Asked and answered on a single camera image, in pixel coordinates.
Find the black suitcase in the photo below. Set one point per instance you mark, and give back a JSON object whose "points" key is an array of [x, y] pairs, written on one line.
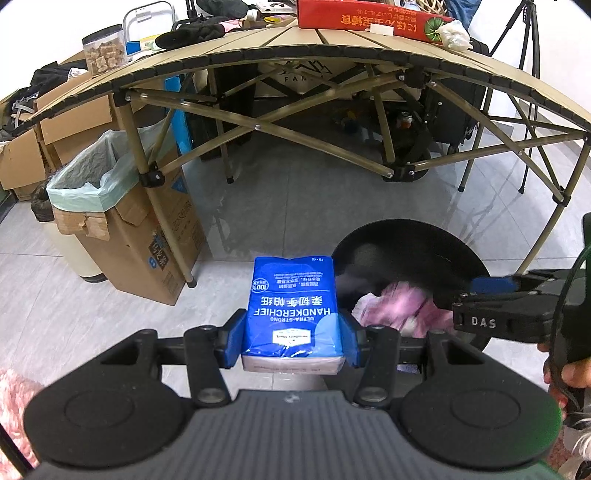
{"points": [[443, 120]]}

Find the person's right hand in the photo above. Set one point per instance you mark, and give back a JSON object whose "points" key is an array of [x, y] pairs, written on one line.
{"points": [[576, 375]]}

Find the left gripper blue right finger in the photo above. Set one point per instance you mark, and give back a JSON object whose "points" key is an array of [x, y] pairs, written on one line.
{"points": [[354, 340]]}

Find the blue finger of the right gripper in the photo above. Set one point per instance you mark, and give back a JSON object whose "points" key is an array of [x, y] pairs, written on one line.
{"points": [[494, 285]]}

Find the white foam wedge piece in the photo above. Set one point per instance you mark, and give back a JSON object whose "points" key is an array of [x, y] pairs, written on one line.
{"points": [[382, 29]]}

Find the black cloth on table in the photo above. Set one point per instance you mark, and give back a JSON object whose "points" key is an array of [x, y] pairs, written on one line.
{"points": [[189, 34]]}

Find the clear jar with snacks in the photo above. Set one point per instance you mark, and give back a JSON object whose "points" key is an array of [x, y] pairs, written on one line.
{"points": [[104, 50]]}

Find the cardboard bin with green liner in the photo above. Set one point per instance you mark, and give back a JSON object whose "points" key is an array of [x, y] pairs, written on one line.
{"points": [[98, 198]]}

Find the pink satin bow scrunchie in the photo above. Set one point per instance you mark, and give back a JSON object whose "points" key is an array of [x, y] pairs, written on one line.
{"points": [[406, 308]]}

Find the folding step stool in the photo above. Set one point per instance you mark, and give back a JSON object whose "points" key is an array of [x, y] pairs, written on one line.
{"points": [[142, 25]]}

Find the blue tissue pack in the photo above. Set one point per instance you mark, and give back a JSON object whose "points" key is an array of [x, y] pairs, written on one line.
{"points": [[292, 323]]}

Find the iridescent wrapper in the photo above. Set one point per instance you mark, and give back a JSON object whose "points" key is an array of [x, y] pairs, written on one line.
{"points": [[454, 36]]}

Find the black round trash bin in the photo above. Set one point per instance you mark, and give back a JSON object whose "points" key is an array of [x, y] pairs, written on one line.
{"points": [[402, 250]]}

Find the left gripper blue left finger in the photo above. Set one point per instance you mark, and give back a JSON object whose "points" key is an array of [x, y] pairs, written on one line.
{"points": [[232, 333]]}

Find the olive folding slat table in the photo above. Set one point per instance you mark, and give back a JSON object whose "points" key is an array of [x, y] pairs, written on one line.
{"points": [[312, 67]]}

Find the red cardboard fruit box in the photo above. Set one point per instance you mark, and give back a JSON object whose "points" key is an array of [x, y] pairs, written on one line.
{"points": [[360, 15]]}

